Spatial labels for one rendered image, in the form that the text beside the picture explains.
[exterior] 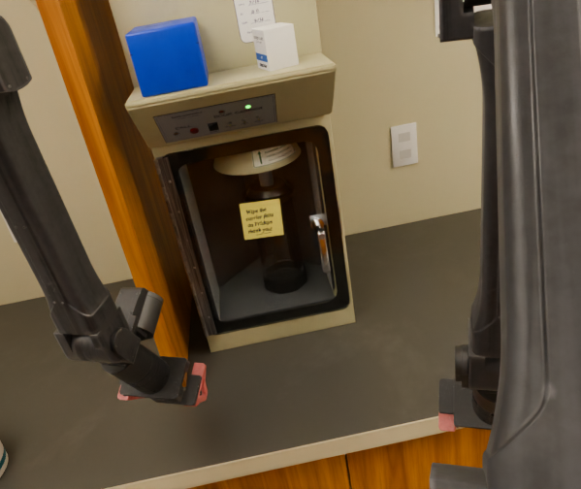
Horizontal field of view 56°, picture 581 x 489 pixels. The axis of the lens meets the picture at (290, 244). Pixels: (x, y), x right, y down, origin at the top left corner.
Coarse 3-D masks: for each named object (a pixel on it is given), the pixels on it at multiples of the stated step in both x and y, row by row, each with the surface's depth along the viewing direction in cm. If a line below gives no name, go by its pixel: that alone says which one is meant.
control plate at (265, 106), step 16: (272, 96) 85; (192, 112) 84; (208, 112) 85; (240, 112) 87; (256, 112) 88; (272, 112) 89; (160, 128) 87; (176, 128) 88; (208, 128) 90; (224, 128) 91; (240, 128) 92
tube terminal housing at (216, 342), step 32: (128, 0) 84; (160, 0) 84; (192, 0) 85; (224, 0) 86; (288, 0) 87; (224, 32) 88; (128, 64) 88; (224, 64) 90; (256, 128) 96; (288, 128) 96; (288, 320) 116; (320, 320) 117; (352, 320) 118
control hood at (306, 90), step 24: (216, 72) 90; (240, 72) 87; (264, 72) 83; (288, 72) 81; (312, 72) 81; (168, 96) 80; (192, 96) 81; (216, 96) 82; (240, 96) 83; (288, 96) 86; (312, 96) 87; (144, 120) 84; (288, 120) 93; (168, 144) 92
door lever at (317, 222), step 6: (312, 222) 104; (318, 222) 104; (312, 228) 104; (318, 228) 102; (318, 234) 100; (324, 234) 100; (318, 240) 101; (324, 240) 101; (318, 246) 102; (324, 246) 101; (324, 252) 102; (324, 258) 102; (324, 264) 103; (324, 270) 104; (330, 270) 104
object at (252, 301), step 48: (240, 144) 95; (288, 144) 96; (192, 192) 98; (240, 192) 100; (288, 192) 101; (336, 192) 102; (192, 240) 103; (240, 240) 104; (288, 240) 105; (336, 240) 107; (240, 288) 109; (288, 288) 110; (336, 288) 112
